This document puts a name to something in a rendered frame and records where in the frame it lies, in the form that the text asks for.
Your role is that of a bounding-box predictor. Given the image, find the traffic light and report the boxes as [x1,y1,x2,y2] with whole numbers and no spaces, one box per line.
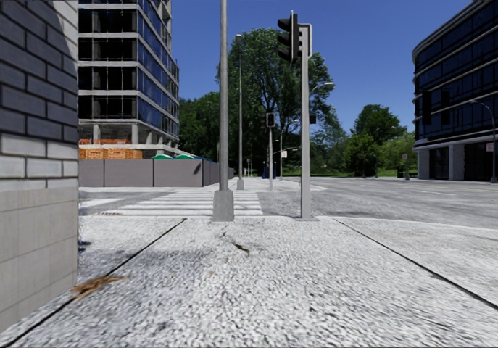
[276,10,320,221]
[265,112,276,191]

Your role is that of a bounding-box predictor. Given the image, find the grey pole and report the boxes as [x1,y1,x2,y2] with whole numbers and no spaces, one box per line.
[212,0,235,223]

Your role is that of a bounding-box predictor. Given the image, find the trees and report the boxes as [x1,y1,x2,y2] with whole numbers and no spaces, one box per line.
[178,28,419,178]

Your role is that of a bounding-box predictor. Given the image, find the grey construction fence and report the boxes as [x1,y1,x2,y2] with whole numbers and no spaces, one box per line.
[78,158,235,189]

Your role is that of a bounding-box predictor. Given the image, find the glass tower under construction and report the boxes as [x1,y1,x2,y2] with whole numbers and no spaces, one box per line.
[78,0,197,160]

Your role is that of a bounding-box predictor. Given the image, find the grey brick building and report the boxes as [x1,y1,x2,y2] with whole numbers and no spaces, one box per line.
[0,0,80,347]

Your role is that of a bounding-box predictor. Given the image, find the dark glass building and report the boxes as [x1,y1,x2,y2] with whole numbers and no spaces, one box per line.
[411,0,498,183]

